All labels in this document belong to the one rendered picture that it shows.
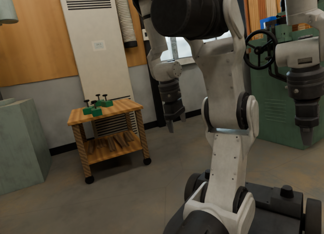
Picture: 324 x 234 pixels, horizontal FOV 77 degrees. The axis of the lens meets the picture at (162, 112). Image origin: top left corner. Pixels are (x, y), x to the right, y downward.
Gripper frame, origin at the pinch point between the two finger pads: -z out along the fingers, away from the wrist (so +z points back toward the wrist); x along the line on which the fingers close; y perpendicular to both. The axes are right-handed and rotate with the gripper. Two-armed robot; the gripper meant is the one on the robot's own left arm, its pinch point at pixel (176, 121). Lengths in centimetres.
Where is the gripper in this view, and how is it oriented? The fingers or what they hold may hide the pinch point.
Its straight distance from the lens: 91.5
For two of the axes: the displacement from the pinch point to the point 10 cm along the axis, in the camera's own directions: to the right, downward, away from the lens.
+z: -2.3, -9.1, -3.4
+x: 5.7, -4.1, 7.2
